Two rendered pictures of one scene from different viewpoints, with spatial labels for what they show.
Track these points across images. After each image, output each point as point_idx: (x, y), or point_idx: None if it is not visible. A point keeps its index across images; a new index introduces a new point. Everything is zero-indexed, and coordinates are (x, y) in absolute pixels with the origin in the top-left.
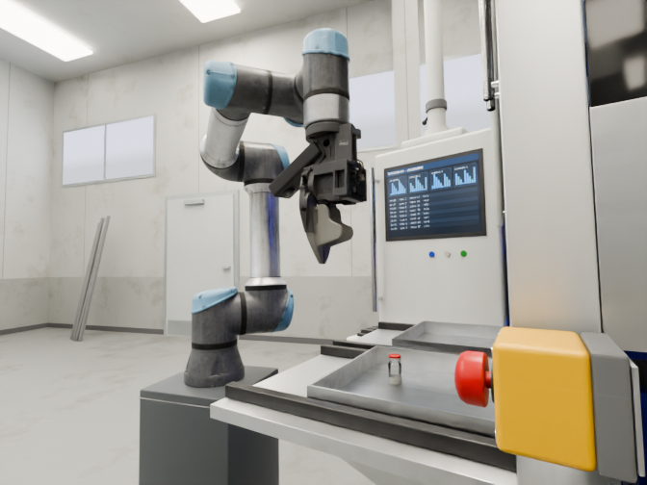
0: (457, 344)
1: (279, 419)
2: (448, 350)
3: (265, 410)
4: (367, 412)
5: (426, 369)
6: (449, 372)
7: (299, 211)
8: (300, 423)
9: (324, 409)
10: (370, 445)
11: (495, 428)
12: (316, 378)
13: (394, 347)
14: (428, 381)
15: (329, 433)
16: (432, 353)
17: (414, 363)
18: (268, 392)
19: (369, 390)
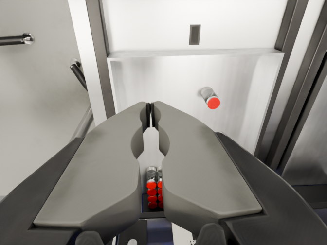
0: (301, 130)
1: (83, 40)
2: (300, 118)
3: (86, 13)
4: (112, 111)
5: (256, 103)
6: (250, 122)
7: (2, 201)
8: (89, 61)
9: (99, 81)
10: (97, 115)
11: None
12: (190, 6)
13: (276, 78)
14: (221, 114)
15: (92, 88)
16: (262, 118)
17: (261, 95)
18: (91, 10)
19: (178, 79)
